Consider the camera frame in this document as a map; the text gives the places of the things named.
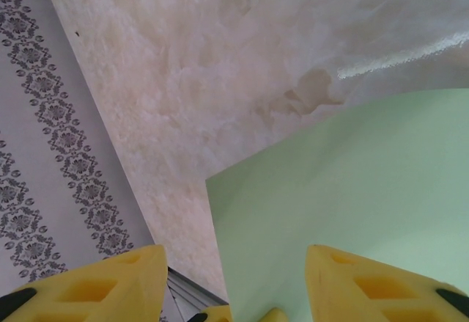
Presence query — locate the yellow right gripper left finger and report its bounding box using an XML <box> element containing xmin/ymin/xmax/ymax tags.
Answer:
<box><xmin>0</xmin><ymin>244</ymin><xmax>169</xmax><ymax>322</ymax></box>

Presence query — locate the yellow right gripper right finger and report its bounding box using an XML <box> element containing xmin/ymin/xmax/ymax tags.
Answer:
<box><xmin>306</xmin><ymin>244</ymin><xmax>469</xmax><ymax>322</ymax></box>

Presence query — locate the light green paper sheet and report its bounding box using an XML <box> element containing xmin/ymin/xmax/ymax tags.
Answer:
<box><xmin>205</xmin><ymin>87</ymin><xmax>469</xmax><ymax>322</ymax></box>

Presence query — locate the wide aluminium side rail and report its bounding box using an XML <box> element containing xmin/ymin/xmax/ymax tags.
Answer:
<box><xmin>166</xmin><ymin>266</ymin><xmax>230</xmax><ymax>318</ymax></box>

